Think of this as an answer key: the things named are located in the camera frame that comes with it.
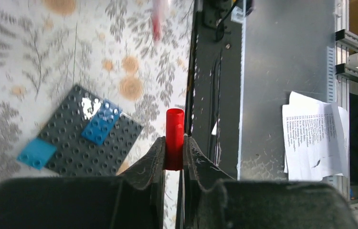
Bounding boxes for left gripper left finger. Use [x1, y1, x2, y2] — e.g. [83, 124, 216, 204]
[0, 137, 165, 229]

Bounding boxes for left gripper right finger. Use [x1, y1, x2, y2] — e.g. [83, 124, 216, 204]
[182, 136, 358, 229]

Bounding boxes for red marker cap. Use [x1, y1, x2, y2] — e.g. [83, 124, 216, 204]
[165, 108, 184, 171]

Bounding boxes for red whiteboard marker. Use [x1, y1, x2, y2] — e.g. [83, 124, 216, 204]
[151, 0, 171, 42]

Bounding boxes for dark grey lego baseplate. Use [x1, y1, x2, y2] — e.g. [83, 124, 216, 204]
[38, 84, 143, 177]

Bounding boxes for dark blue lego brick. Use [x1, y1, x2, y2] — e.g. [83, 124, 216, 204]
[81, 98, 122, 146]

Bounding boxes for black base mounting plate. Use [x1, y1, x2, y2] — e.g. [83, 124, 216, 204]
[185, 0, 242, 178]

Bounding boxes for light blue lego brick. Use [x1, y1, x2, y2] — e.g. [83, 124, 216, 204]
[17, 138, 57, 170]

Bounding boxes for white printed paper sheets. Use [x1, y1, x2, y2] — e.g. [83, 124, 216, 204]
[282, 92, 349, 181]

